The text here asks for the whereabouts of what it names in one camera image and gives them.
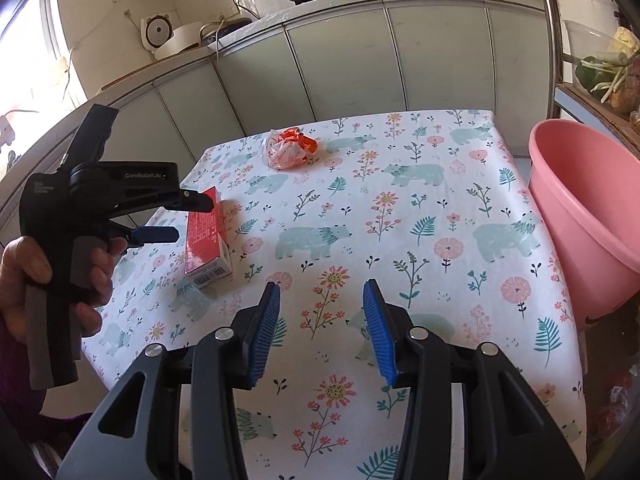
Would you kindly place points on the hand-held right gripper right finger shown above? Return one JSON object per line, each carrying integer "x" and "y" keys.
{"x": 377, "y": 332}

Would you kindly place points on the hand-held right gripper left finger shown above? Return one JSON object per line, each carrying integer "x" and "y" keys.
{"x": 265, "y": 332}

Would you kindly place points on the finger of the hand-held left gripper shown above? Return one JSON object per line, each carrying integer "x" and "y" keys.
{"x": 192, "y": 201}
{"x": 155, "y": 235}

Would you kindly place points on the red carton box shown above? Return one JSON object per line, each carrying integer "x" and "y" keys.
{"x": 205, "y": 230}

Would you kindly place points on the pink plastic basin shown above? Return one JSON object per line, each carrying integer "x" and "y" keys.
{"x": 590, "y": 240}

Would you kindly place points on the person's left hand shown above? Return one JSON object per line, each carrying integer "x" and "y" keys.
{"x": 17, "y": 280}

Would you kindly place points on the crumpled orange white wrapper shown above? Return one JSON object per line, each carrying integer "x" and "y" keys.
{"x": 287, "y": 152}

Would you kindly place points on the floral bear tablecloth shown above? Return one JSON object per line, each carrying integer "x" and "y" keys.
{"x": 350, "y": 210}

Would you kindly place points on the white rice cooker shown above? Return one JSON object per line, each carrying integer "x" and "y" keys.
{"x": 170, "y": 35}

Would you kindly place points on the black electric cooker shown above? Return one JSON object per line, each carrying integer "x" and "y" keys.
{"x": 227, "y": 30}

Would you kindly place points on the pale green kitchen cabinet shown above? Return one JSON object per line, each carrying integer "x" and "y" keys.
{"x": 350, "y": 60}

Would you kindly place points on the brown cardboard sheet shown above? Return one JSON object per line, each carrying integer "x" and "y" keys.
{"x": 585, "y": 105}

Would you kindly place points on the green pepper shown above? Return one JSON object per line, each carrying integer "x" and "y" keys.
{"x": 592, "y": 72}

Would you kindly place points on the metal rack pole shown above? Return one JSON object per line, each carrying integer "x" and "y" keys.
{"x": 550, "y": 35}

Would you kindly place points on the clear glass bowl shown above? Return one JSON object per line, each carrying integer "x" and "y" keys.
{"x": 575, "y": 35}

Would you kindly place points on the napa cabbage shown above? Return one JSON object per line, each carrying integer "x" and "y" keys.
{"x": 627, "y": 40}

